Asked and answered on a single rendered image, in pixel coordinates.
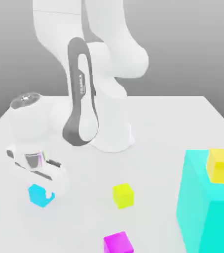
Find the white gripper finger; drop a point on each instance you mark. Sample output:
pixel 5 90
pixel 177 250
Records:
pixel 49 192

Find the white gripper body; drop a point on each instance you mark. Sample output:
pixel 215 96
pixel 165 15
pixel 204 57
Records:
pixel 50 174

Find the small blue cube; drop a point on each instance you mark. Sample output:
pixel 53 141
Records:
pixel 37 195

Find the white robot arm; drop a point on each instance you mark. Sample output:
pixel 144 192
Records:
pixel 112 49

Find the small lime cube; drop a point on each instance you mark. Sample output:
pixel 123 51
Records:
pixel 123 195

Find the small magenta cube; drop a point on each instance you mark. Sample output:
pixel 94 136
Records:
pixel 118 243

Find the small yellow cube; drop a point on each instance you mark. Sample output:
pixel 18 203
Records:
pixel 223 167

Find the large cyan box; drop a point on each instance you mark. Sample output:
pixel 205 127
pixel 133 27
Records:
pixel 206 209

